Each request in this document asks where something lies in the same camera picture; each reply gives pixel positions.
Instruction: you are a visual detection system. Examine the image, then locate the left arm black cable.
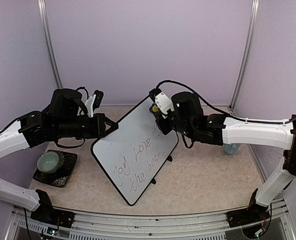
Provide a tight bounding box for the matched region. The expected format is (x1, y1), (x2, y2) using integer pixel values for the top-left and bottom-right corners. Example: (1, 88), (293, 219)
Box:
(55, 138), (86, 150)

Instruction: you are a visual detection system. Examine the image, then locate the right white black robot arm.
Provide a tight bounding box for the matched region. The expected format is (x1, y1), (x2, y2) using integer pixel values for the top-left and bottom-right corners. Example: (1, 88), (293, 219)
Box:
(151, 90), (296, 228)

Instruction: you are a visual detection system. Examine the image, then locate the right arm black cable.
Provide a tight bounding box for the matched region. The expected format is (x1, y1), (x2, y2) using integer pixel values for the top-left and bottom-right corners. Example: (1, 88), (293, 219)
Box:
(155, 79), (296, 125)

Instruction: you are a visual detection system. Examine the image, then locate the yellow black whiteboard eraser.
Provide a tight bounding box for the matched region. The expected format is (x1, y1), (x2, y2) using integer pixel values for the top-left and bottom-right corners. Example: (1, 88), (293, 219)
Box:
(149, 104), (159, 114)

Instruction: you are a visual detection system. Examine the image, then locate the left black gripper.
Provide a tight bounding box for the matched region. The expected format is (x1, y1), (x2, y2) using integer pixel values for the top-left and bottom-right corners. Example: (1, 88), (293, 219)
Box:
(54, 112), (118, 139)

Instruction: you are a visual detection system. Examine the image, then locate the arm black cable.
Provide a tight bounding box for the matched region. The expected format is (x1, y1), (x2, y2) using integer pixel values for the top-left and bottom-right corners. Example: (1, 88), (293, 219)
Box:
(155, 79), (296, 125)
(55, 138), (86, 150)

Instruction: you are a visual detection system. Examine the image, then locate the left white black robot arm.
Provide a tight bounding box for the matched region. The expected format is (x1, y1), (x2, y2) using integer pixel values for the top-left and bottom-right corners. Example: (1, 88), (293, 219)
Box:
(0, 88), (118, 228)

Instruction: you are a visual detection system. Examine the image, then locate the light blue ceramic mug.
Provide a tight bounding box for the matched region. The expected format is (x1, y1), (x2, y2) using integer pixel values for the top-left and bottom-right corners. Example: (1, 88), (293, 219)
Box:
(223, 143), (240, 156)

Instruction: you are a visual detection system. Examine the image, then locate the aluminium front rail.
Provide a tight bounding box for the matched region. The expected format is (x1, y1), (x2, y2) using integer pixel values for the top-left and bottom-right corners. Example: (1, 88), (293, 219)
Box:
(5, 198), (295, 240)

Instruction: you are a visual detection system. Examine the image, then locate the left aluminium corner post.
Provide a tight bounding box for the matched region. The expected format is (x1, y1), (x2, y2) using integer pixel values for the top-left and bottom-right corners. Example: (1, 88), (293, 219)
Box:
(37, 0), (63, 89)

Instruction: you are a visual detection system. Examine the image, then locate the whiteboard wire stand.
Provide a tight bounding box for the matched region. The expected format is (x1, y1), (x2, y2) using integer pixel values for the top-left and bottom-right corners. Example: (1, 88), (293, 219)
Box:
(150, 155), (173, 185)

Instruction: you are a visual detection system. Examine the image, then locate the aluminium corner post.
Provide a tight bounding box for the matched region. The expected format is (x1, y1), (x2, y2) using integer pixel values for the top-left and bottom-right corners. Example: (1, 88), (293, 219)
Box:
(37, 0), (63, 89)
(229, 0), (259, 111)

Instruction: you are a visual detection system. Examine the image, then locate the pale green ceramic bowl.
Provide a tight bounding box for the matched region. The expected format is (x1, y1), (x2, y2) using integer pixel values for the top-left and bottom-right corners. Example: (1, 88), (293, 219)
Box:
(37, 151), (60, 174)

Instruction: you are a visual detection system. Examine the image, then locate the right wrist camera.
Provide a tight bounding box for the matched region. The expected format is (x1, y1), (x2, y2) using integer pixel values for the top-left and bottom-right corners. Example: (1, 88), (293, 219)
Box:
(149, 88), (174, 117)

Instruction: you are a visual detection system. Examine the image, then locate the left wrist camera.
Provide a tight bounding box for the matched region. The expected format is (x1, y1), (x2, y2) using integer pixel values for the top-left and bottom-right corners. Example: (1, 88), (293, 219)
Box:
(85, 90), (104, 118)

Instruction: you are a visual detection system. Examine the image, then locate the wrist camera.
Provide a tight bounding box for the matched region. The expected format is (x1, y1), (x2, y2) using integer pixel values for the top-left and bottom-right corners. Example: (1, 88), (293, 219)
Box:
(85, 90), (104, 118)
(149, 88), (174, 117)

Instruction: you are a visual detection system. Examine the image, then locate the white whiteboard black frame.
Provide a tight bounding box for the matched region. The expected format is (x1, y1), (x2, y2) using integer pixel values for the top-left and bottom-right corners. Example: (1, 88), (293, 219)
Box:
(91, 96), (179, 206)

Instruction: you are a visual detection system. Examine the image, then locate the right aluminium corner post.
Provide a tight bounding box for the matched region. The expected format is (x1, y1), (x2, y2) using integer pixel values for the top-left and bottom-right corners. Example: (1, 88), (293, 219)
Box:
(229, 0), (259, 111)

